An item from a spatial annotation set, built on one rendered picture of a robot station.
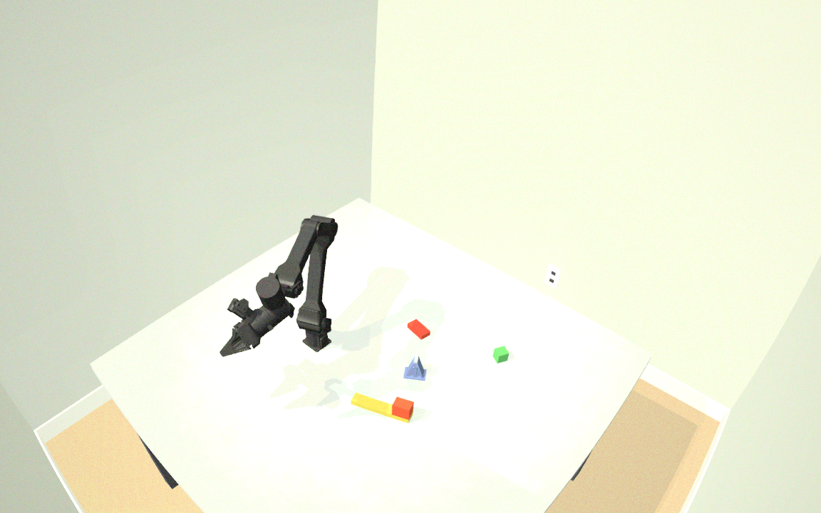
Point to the green square block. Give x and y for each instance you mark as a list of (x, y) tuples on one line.
[(500, 354)]

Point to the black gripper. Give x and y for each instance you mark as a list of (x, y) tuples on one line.
[(245, 334)]

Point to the yellow bar with orange block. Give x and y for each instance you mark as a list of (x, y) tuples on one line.
[(401, 409)]

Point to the orange-red rectangular block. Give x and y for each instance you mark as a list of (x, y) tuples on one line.
[(419, 329)]

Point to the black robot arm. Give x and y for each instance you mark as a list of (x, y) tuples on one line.
[(314, 238)]

